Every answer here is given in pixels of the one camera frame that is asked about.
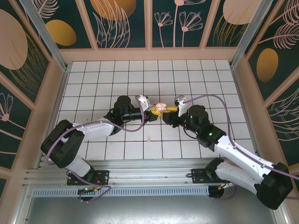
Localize grey metal sheet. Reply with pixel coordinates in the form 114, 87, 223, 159
14, 196, 288, 224

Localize aluminium table side rail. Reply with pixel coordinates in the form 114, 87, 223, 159
35, 66, 71, 169
231, 66, 265, 164

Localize perforated grey cable tray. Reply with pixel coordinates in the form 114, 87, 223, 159
31, 186, 211, 197

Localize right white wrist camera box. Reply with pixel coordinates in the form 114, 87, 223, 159
173, 95, 188, 117

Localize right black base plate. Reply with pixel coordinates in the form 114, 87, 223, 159
191, 168, 234, 184

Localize aluminium corner post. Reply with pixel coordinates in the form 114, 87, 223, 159
20, 0, 71, 72
229, 0, 274, 69

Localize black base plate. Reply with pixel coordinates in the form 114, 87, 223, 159
191, 168, 234, 184
67, 170, 110, 186

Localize aluminium mounting rail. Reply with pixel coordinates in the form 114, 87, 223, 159
22, 160, 278, 187

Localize thin black wire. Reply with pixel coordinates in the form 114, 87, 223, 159
181, 127, 199, 139

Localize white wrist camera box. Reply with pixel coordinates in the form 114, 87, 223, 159
135, 94, 153, 113
173, 95, 188, 117

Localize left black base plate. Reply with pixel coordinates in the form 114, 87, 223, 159
67, 170, 110, 186

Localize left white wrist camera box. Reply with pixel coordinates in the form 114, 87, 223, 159
135, 94, 153, 113

